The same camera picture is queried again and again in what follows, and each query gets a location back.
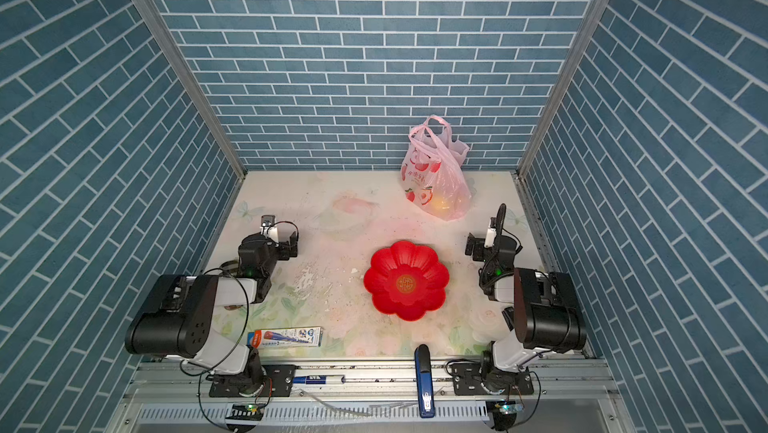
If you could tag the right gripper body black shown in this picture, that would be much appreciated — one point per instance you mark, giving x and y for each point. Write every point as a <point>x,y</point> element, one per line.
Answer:
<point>496,240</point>

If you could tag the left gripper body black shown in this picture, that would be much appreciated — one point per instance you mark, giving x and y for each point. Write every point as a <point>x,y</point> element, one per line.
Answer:
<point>264,238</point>

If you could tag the pink plastic fruit bag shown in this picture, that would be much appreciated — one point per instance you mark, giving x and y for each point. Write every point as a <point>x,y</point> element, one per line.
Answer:
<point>431,173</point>

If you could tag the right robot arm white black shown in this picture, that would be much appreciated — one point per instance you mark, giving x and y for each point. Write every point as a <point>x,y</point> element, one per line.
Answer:
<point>541,310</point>

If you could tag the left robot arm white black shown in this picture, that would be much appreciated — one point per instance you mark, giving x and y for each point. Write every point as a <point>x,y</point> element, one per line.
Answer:
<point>176,317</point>

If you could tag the red flower-shaped plate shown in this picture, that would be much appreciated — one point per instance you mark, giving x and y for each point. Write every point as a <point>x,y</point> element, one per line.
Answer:
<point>407,280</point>

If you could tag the toothpaste box white blue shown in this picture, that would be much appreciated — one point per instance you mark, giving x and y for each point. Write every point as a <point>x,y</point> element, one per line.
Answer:
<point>301,337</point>

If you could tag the blue black stapler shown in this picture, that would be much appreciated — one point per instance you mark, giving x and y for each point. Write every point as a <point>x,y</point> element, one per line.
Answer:
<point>424,382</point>

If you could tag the green circuit board right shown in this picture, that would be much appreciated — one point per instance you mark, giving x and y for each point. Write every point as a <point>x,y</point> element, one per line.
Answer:
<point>504,408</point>

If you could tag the green circuit board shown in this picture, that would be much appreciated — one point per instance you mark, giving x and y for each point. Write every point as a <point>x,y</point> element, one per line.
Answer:
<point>504,408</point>
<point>245,413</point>

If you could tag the green circuit board left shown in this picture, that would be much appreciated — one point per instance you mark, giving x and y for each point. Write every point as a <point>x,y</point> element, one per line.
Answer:
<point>245,413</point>

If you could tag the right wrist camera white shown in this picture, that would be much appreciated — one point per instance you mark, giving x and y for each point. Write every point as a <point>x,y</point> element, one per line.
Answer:
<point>491,233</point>

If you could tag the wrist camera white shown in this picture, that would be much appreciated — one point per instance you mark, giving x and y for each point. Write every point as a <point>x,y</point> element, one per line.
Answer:
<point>268,228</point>
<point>491,233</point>

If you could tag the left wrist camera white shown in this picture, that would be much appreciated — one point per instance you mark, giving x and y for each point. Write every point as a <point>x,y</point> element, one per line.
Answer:
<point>268,228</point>

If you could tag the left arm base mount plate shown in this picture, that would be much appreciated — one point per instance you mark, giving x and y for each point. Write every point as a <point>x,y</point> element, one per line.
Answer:
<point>270,380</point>

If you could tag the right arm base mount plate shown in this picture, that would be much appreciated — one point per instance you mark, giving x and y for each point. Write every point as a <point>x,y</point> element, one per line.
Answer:
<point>470,378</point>

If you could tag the aluminium front rail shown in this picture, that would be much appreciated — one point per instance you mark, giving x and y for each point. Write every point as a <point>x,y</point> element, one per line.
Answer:
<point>560,377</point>

